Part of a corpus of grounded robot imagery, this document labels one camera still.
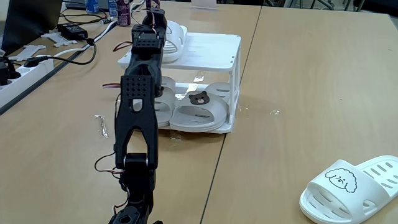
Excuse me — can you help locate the white power strip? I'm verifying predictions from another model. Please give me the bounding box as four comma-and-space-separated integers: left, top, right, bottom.
0, 55, 55, 108

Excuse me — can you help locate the grey bear slipper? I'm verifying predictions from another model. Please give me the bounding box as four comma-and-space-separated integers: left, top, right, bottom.
154, 76, 177, 128
169, 82, 233, 133

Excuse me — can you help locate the black plug with cable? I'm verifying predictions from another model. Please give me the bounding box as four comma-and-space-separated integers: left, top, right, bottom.
23, 37, 98, 68

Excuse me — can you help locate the white plastic part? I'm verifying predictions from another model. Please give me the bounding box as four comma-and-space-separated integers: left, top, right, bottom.
40, 30, 78, 48
7, 44, 47, 62

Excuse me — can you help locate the white two-shelf shoe rack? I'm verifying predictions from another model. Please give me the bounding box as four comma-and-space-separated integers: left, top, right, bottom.
117, 30, 242, 134

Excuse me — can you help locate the black laptop screen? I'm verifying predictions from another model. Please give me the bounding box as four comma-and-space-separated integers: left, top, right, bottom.
1, 0, 64, 57

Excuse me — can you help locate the white dog slipper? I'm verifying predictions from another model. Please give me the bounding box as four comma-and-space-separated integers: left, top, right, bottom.
161, 20, 188, 63
298, 154, 398, 224

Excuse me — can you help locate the black power adapter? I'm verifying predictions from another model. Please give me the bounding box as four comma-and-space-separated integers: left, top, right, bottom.
57, 22, 89, 41

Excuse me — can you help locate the white box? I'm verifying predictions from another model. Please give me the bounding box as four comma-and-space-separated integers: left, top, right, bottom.
190, 0, 218, 9

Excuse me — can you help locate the blue drink can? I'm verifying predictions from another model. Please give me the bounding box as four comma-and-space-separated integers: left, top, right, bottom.
84, 0, 100, 14
107, 0, 118, 18

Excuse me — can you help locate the white cable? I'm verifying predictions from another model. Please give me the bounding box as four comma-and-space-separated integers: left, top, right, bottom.
35, 18, 118, 58

